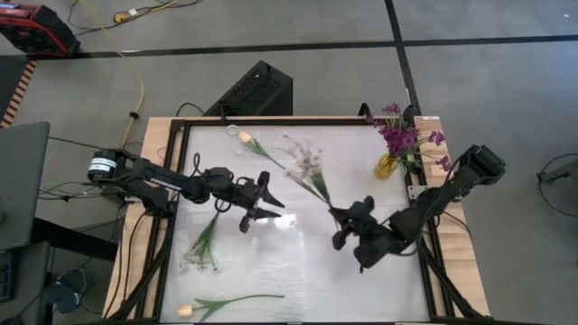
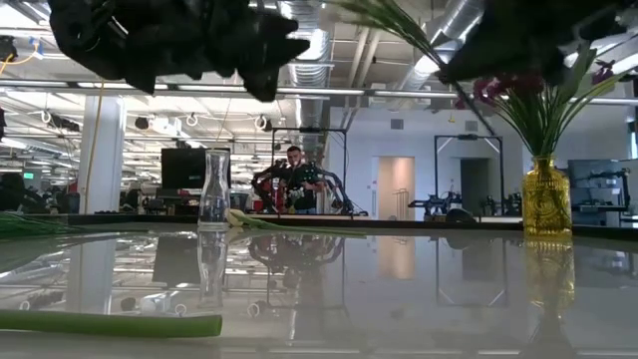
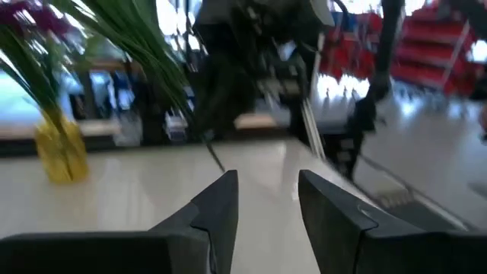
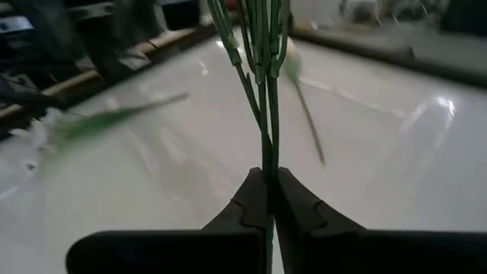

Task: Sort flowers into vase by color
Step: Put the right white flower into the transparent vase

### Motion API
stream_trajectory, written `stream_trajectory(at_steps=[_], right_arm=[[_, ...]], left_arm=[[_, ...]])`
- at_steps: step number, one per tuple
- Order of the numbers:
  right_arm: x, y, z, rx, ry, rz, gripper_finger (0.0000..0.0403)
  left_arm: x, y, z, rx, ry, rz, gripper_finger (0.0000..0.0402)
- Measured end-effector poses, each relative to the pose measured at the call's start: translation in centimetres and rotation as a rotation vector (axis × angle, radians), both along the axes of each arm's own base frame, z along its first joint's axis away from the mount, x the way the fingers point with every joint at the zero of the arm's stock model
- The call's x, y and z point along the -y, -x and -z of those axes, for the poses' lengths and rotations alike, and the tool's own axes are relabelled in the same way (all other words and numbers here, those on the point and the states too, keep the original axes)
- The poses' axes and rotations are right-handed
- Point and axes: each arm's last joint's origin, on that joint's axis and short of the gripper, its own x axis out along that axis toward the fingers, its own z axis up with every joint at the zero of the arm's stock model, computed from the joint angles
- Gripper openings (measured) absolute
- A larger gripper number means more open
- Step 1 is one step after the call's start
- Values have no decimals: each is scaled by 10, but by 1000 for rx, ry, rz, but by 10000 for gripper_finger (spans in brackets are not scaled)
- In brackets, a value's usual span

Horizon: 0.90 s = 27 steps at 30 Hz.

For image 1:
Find grey stand leg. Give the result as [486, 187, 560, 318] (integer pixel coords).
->
[536, 158, 578, 185]

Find orange tulip with stem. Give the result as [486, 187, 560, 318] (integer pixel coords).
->
[237, 130, 289, 172]
[175, 293, 286, 323]

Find purple flower bunch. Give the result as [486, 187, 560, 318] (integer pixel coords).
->
[364, 102, 424, 159]
[406, 129, 452, 175]

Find white blossom flower bunch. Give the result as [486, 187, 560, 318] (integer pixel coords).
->
[278, 134, 336, 209]
[179, 211, 223, 274]

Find grey laptop lid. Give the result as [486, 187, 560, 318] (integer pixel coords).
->
[0, 120, 51, 252]

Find yellow glass vase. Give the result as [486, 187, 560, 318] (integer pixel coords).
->
[374, 153, 400, 181]

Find dark blue round object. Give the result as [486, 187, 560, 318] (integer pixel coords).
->
[42, 267, 91, 315]

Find red and black case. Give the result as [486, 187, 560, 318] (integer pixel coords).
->
[0, 2, 82, 59]

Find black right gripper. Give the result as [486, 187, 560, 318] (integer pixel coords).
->
[331, 195, 395, 252]

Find black perforated tower box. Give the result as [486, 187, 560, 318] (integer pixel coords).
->
[201, 59, 294, 117]

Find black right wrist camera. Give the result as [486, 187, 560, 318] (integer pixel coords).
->
[353, 238, 395, 274]

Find orange black striped strip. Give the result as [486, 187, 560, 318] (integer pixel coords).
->
[0, 60, 38, 130]

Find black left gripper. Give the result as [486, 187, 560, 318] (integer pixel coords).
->
[198, 165, 286, 235]

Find yellow floor cable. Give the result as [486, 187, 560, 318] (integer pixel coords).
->
[79, 0, 146, 149]

